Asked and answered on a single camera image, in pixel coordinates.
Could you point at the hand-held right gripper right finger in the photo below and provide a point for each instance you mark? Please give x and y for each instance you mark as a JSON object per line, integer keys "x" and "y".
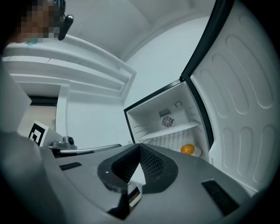
{"x": 186, "y": 175}

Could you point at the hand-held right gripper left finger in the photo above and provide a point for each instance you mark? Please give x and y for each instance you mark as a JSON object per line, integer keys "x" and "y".
{"x": 87, "y": 175}

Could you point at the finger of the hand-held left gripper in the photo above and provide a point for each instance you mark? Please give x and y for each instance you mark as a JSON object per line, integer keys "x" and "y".
{"x": 87, "y": 149}

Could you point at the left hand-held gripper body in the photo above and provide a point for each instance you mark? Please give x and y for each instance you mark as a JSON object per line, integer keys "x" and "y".
{"x": 50, "y": 135}

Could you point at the white fridge inner shelf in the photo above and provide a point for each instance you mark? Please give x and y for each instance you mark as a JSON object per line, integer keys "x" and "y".
{"x": 168, "y": 131}

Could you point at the round fridge fan grille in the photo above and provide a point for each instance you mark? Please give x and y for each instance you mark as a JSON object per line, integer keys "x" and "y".
{"x": 168, "y": 121}

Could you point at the white round object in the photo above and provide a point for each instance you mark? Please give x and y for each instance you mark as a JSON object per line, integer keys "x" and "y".
{"x": 197, "y": 152}

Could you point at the orange fruit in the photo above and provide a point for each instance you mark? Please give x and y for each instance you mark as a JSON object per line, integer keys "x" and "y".
{"x": 187, "y": 149}

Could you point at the person's head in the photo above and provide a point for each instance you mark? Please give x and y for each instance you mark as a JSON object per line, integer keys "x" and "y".
{"x": 39, "y": 22}

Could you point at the white wall shelf unit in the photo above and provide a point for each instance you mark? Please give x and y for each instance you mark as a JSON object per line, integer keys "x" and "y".
{"x": 76, "y": 63}

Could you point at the black head-worn camera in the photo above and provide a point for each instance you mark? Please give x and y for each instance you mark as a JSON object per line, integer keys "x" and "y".
{"x": 66, "y": 22}

